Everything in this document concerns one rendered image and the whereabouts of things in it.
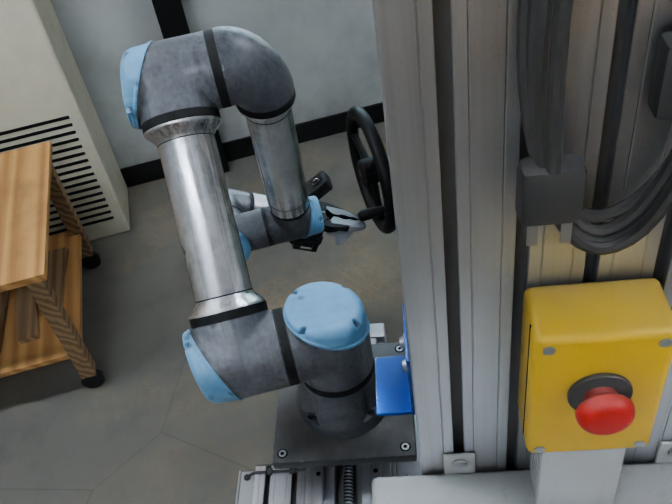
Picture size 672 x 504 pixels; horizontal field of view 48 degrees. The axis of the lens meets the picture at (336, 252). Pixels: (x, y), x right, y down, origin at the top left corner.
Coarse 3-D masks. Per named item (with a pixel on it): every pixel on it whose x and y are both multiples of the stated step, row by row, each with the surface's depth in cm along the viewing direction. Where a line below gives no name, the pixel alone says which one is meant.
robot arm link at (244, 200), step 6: (234, 192) 151; (240, 192) 152; (246, 192) 153; (234, 198) 149; (240, 198) 150; (246, 198) 151; (252, 198) 152; (234, 204) 148; (240, 204) 150; (246, 204) 150; (252, 204) 151; (246, 210) 150
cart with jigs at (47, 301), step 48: (48, 144) 246; (0, 192) 230; (48, 192) 228; (0, 240) 213; (48, 240) 214; (0, 288) 200; (48, 288) 208; (0, 336) 233; (48, 336) 233; (96, 384) 237
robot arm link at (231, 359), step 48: (144, 48) 108; (192, 48) 108; (144, 96) 108; (192, 96) 108; (192, 144) 109; (192, 192) 108; (192, 240) 109; (240, 240) 113; (192, 288) 111; (240, 288) 109; (192, 336) 109; (240, 336) 107; (240, 384) 107; (288, 384) 110
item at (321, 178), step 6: (318, 174) 153; (324, 174) 153; (312, 180) 154; (318, 180) 152; (324, 180) 151; (330, 180) 153; (306, 186) 154; (312, 186) 153; (318, 186) 152; (324, 186) 151; (330, 186) 152; (312, 192) 152; (318, 192) 152; (324, 192) 152; (318, 198) 153
